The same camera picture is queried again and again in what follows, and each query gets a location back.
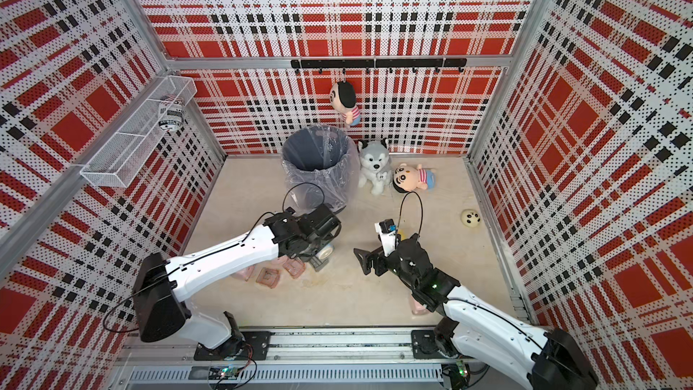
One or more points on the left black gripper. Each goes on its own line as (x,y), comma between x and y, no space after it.
(329,237)

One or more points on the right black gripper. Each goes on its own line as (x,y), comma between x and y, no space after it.
(366,264)

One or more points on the translucent grey sharpener tray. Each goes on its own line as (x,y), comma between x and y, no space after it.
(318,264)

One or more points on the translucent pink sharpener tray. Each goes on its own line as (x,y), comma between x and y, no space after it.
(269,277)

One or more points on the grey bin with plastic liner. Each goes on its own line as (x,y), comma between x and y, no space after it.
(321,165)

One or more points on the blue sharpener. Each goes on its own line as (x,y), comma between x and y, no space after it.
(325,252)

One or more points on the pink sharpener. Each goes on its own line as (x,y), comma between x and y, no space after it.
(417,309)
(244,274)

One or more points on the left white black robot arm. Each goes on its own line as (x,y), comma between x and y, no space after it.
(163,287)

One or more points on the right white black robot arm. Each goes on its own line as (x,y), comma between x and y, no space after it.
(531,356)

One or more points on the lying cartoon boy doll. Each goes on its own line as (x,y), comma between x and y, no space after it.
(408,178)

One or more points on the husky plush toy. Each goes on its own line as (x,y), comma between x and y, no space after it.
(376,166)

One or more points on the cream panda face ball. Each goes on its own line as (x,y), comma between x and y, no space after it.
(470,218)

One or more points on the right green circuit board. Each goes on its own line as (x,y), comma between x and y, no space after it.
(455,376)

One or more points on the green circuit board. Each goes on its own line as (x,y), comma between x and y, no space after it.
(455,376)
(224,373)

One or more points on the hanging cartoon boy doll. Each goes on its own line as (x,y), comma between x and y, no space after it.
(343,99)

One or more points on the left green circuit board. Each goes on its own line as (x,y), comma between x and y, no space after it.
(224,373)

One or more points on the black white can in basket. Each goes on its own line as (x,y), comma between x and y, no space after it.
(170,113)

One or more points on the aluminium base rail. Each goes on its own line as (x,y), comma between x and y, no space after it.
(293,356)

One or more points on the white wire wall basket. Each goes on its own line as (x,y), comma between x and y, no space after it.
(117,163)

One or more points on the black wall hook rail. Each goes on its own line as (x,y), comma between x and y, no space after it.
(405,63)

